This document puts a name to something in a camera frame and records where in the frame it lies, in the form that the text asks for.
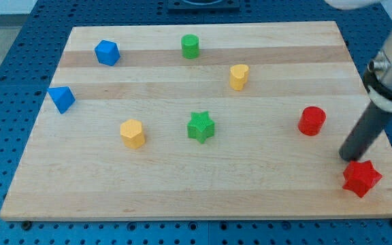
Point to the blue triangle block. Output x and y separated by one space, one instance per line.
62 97

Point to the blue cube block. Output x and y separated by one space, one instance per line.
107 52

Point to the red cylinder block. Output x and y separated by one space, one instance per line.
312 120

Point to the wooden board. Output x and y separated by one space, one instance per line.
258 165

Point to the yellow hexagon block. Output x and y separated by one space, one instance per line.
132 133

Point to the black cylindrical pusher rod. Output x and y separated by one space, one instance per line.
370 125

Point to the green star block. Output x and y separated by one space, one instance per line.
200 127

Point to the red star block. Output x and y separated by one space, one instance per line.
360 177

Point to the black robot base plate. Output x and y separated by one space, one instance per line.
201 5

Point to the green cylinder block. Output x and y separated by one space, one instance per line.
190 46

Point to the yellow heart block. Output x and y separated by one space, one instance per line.
238 76

